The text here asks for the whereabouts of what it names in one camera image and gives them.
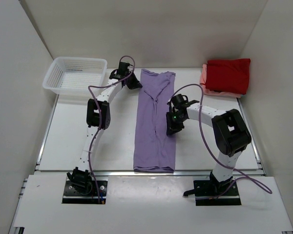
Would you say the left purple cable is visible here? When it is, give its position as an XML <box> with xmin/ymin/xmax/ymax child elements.
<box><xmin>87</xmin><ymin>55</ymin><xmax>137</xmax><ymax>204</ymax></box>

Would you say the aluminium rail frame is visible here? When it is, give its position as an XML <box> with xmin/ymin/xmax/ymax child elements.
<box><xmin>10</xmin><ymin>96</ymin><xmax>293</xmax><ymax>234</ymax></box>

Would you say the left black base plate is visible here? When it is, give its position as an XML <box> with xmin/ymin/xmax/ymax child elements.
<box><xmin>62</xmin><ymin>176</ymin><xmax>108</xmax><ymax>205</ymax></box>

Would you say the red folded t shirt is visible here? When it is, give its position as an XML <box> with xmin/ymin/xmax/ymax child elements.
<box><xmin>206</xmin><ymin>58</ymin><xmax>251</xmax><ymax>95</ymax></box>

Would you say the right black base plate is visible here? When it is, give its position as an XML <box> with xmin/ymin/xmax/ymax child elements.
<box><xmin>193</xmin><ymin>180</ymin><xmax>242</xmax><ymax>206</ymax></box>

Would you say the white plastic basket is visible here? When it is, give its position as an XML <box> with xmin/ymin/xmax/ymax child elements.
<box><xmin>42</xmin><ymin>57</ymin><xmax>107</xmax><ymax>96</ymax></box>

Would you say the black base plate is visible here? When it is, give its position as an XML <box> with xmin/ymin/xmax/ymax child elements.
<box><xmin>193</xmin><ymin>180</ymin><xmax>242</xmax><ymax>206</ymax></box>
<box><xmin>62</xmin><ymin>176</ymin><xmax>108</xmax><ymax>205</ymax></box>

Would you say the purple cable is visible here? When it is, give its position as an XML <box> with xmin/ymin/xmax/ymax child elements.
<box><xmin>87</xmin><ymin>55</ymin><xmax>137</xmax><ymax>204</ymax></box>
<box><xmin>170</xmin><ymin>84</ymin><xmax>273</xmax><ymax>200</ymax></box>

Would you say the purple t shirt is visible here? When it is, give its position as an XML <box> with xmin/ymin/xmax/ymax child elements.
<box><xmin>133</xmin><ymin>69</ymin><xmax>176</xmax><ymax>173</ymax></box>

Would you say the pink folded t shirt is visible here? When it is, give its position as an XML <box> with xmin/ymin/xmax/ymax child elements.
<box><xmin>200</xmin><ymin>64</ymin><xmax>242</xmax><ymax>98</ymax></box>

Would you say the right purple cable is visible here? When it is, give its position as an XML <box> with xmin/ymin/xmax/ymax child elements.
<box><xmin>170</xmin><ymin>84</ymin><xmax>273</xmax><ymax>200</ymax></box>

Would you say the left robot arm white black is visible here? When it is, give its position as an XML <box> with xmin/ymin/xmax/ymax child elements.
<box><xmin>67</xmin><ymin>61</ymin><xmax>142</xmax><ymax>196</ymax></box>

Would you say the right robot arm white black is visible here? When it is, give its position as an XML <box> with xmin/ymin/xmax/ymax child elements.
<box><xmin>166</xmin><ymin>94</ymin><xmax>251</xmax><ymax>196</ymax></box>

